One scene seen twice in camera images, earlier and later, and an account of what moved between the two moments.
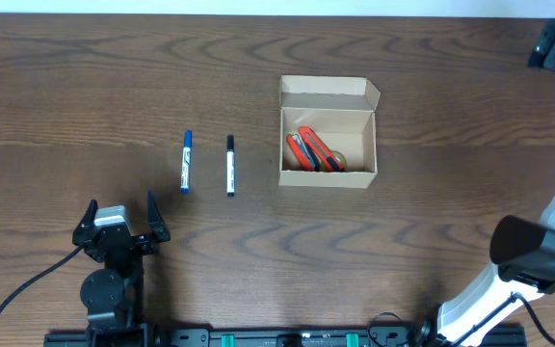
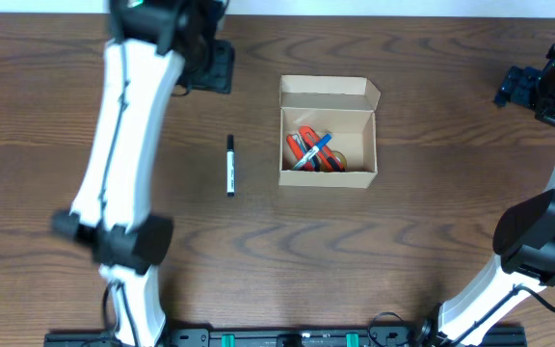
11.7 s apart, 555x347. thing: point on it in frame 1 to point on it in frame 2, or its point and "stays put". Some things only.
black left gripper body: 144,248 to 211,60
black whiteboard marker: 230,166 stays put
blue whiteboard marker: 186,157 to 316,148
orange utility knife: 327,160 stays put
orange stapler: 304,159 stays put
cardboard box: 342,110 stays put
